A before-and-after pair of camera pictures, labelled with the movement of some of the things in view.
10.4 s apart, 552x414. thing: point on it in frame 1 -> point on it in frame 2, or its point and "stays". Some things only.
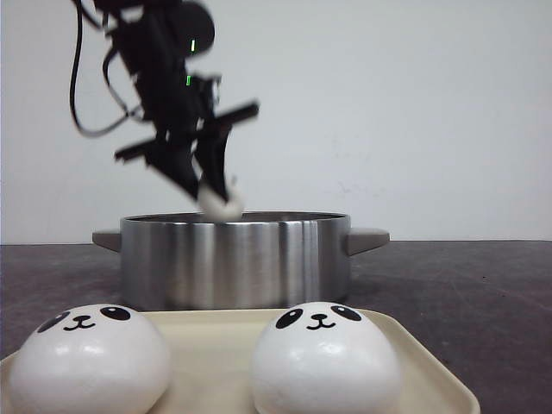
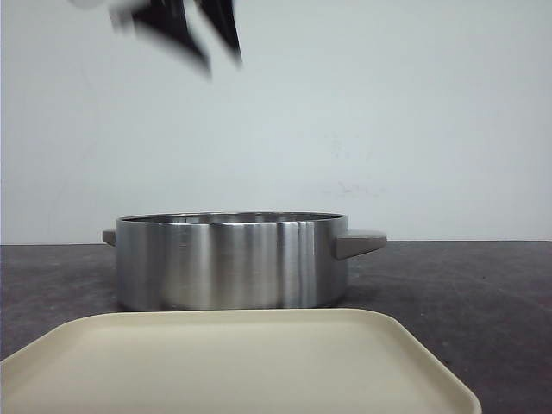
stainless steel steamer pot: (264, 260) stays
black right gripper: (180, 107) -> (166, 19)
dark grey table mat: (480, 310) stays
